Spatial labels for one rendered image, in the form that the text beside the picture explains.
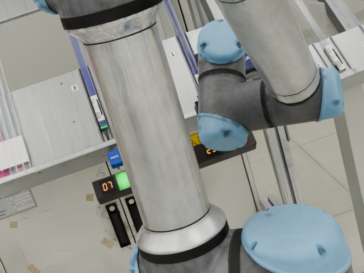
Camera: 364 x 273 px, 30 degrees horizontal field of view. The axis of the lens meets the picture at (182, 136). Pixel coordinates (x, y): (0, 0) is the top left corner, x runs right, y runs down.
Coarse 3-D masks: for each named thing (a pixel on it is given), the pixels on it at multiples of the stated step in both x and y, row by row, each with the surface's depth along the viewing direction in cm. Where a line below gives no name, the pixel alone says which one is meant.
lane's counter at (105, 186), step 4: (104, 180) 136; (108, 180) 136; (112, 180) 136; (100, 184) 136; (104, 184) 136; (108, 184) 135; (112, 184) 135; (104, 188) 135; (108, 188) 135; (112, 188) 135; (104, 192) 135; (108, 192) 135
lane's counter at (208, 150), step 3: (204, 147) 137; (204, 150) 137; (207, 150) 137; (210, 150) 137; (213, 150) 137; (207, 153) 137; (210, 153) 137; (213, 153) 137; (216, 153) 137; (219, 153) 137; (207, 156) 137; (210, 156) 137
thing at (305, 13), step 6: (294, 0) 139; (300, 0) 139; (300, 6) 138; (300, 12) 139; (306, 12) 138; (306, 18) 137; (312, 18) 137; (312, 24) 137; (312, 30) 137; (318, 30) 136; (318, 36) 135; (324, 36) 135; (324, 42) 135; (342, 72) 132
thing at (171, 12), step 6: (168, 0) 149; (168, 6) 149; (168, 12) 148; (174, 12) 148; (174, 18) 147; (174, 24) 147; (180, 30) 146; (180, 36) 146; (180, 42) 145; (186, 42) 145; (186, 48) 144; (186, 54) 144; (192, 54) 144; (192, 60) 143; (192, 66) 143
